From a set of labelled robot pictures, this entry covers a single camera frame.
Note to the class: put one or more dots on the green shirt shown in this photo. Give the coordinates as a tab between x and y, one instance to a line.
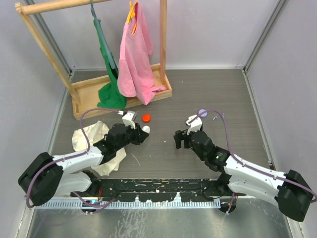
109	95

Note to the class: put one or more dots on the white earbud charging case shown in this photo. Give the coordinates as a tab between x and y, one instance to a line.
146	129

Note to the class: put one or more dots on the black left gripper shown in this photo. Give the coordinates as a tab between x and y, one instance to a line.
138	134

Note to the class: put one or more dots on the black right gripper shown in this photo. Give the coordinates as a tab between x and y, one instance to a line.
179	136

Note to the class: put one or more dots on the slotted cable duct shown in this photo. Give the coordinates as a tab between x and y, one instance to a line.
176	204

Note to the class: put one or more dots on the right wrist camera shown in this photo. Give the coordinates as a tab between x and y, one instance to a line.
194	124

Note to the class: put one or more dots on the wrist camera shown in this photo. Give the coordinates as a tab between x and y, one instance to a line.
194	124
129	119

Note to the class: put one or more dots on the cream crumpled cloth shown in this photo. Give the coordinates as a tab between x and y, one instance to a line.
95	133

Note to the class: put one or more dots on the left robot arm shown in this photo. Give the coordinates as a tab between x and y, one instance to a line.
48	176

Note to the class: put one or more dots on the pink shirt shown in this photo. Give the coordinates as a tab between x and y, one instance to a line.
135	77

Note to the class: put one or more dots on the orange earbud charging case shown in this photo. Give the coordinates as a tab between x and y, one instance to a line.
146	118

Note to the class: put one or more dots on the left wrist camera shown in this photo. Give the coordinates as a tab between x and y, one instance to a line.
129	119

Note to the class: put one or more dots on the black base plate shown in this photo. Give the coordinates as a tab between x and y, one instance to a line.
160	190

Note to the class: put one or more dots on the grey clothes hanger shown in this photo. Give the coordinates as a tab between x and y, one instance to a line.
102	40

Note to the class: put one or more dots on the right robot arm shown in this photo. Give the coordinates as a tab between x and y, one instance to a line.
289	192

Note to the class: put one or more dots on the yellow clothes hanger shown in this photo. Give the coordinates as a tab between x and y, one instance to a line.
132	15

